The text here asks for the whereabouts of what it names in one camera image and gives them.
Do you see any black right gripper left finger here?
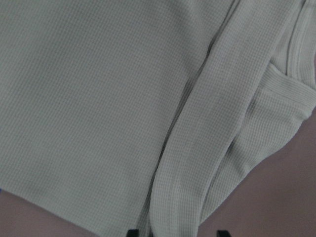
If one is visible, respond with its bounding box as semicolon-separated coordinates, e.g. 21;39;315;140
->
127;229;139;237

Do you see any olive green long-sleeve shirt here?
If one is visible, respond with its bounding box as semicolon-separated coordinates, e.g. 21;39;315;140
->
0;0;316;237

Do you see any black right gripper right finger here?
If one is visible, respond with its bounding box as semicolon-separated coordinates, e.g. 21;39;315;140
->
216;230;230;237

